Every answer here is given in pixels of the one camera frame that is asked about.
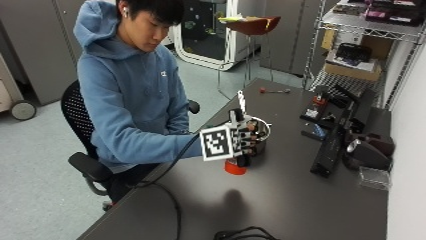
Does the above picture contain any metal cup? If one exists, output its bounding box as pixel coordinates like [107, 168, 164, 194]
[242, 115, 273, 158]

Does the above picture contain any white marker cube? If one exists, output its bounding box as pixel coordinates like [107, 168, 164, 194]
[198, 124, 236, 163]

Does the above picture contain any red round cap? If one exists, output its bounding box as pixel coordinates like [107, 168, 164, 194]
[224, 157, 249, 176]

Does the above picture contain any white striped stick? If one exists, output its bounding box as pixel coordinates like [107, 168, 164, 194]
[236, 89, 248, 115]

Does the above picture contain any small blue item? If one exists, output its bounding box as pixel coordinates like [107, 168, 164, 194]
[312, 123, 329, 139]

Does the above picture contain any black box with red part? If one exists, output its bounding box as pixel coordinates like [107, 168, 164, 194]
[300, 94, 333, 124]

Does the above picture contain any long black bar device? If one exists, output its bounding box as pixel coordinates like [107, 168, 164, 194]
[309, 124, 349, 178]

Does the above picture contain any black angled stand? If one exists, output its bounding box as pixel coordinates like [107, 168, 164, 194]
[325, 83, 377, 116]

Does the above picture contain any black rounded device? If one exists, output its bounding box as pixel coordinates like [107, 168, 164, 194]
[342, 132, 397, 172]

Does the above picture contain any clear plastic box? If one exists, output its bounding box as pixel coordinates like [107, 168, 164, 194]
[357, 165, 393, 192]

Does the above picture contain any flat cardboard box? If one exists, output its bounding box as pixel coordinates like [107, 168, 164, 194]
[322, 49, 384, 82]

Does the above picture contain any the person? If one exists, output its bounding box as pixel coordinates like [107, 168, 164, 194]
[72, 0, 204, 205]

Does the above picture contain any grey cabinet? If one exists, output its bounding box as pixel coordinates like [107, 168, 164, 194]
[258, 0, 341, 77]
[0, 0, 88, 106]

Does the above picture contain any white framed machine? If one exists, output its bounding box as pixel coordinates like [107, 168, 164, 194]
[169, 0, 242, 72]

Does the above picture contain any black pouch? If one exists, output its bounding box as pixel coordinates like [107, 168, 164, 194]
[334, 42, 374, 65]

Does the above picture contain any brown seat stool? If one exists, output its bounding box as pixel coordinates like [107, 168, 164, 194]
[216, 15, 282, 101]

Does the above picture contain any yellow item on stool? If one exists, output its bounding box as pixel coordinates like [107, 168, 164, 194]
[218, 15, 246, 24]

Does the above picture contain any tall cardboard box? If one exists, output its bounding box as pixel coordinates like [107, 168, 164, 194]
[360, 34, 396, 61]

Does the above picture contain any black office chair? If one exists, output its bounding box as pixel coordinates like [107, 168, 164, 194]
[60, 79, 201, 212]

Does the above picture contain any pile of dark packets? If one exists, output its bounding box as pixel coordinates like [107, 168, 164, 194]
[332, 0, 426, 27]

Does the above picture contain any beige wheeled cart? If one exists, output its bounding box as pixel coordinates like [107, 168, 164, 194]
[0, 53, 39, 121]

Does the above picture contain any red handled screwdriver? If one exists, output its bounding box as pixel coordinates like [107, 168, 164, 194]
[258, 87, 292, 95]

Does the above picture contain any black glove cable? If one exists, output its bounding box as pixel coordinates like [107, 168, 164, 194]
[132, 132, 202, 240]

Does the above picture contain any black cable bundle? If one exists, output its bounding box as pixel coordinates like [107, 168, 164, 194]
[213, 226, 282, 240]

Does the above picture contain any metal wire shelf rack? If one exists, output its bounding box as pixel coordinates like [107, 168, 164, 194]
[302, 0, 426, 112]

